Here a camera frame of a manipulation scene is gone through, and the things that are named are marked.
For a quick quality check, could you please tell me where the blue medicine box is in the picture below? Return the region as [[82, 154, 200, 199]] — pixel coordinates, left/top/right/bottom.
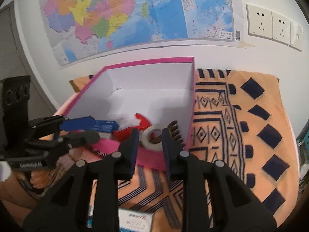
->
[[93, 120, 119, 134]]

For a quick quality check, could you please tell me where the orange patterned tablecloth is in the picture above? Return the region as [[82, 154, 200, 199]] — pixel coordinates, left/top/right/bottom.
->
[[1, 68, 298, 231]]

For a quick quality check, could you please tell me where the white tape roll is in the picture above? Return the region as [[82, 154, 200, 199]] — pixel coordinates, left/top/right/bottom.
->
[[140, 125, 163, 152]]

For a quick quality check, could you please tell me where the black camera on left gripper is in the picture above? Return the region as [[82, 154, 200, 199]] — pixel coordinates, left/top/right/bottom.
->
[[1, 75, 30, 152]]

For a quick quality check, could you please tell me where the red plastic tool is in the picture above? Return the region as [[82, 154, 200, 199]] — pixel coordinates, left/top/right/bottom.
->
[[113, 113, 151, 142]]

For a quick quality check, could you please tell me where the grey door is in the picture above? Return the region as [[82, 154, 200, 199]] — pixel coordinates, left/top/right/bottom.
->
[[0, 2, 56, 120]]

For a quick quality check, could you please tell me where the white wall switch right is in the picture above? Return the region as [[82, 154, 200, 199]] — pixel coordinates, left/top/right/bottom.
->
[[290, 20, 303, 51]]

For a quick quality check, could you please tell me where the pink open cardboard box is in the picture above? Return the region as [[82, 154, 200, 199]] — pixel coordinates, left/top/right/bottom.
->
[[53, 56, 196, 172]]

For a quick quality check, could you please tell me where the white wall socket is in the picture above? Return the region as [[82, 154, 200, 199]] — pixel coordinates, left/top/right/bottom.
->
[[246, 4, 273, 39], [272, 12, 291, 45]]

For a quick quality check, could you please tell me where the colourful wall map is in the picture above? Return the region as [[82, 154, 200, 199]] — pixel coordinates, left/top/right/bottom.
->
[[39, 0, 244, 67]]

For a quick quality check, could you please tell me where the white wall socket left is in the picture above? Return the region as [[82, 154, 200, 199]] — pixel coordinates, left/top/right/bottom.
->
[[246, 4, 273, 39]]

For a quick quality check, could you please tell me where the white teal medicine box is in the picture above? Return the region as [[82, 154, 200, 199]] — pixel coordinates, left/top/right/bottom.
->
[[118, 208, 154, 232]]

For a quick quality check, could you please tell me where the white wall socket middle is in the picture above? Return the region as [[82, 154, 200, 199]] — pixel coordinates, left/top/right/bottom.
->
[[272, 12, 291, 45]]

